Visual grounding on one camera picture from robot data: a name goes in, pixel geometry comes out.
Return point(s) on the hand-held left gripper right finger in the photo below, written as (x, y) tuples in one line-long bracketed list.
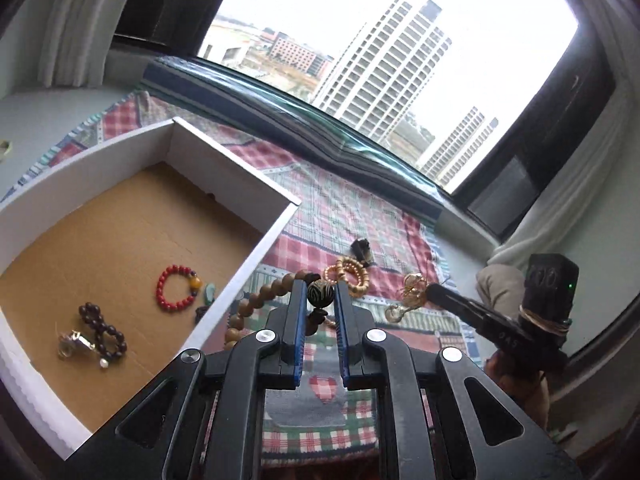
[(342, 330)]

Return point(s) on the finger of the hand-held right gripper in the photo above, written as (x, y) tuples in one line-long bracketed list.
[(460, 305)]

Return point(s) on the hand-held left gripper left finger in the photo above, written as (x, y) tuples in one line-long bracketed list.
[(299, 330)]

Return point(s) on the teal pendant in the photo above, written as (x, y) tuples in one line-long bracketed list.
[(209, 292)]

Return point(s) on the small dark pendant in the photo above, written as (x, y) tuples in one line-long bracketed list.
[(200, 313)]

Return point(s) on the white cardboard box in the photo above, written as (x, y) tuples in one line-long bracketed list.
[(100, 250)]

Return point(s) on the silver charm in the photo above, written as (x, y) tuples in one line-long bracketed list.
[(75, 342)]

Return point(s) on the person's right hand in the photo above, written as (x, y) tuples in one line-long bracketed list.
[(520, 385)]

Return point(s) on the beige folded cloth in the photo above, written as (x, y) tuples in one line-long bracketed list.
[(500, 285)]

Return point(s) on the white curtain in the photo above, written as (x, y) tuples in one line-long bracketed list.
[(565, 200), (75, 25)]

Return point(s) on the patchwork checked blanket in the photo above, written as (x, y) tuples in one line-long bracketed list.
[(350, 200)]

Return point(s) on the dark green window cushion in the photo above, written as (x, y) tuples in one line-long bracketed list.
[(300, 125)]

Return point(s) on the dark window frame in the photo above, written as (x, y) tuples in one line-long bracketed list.
[(165, 5)]

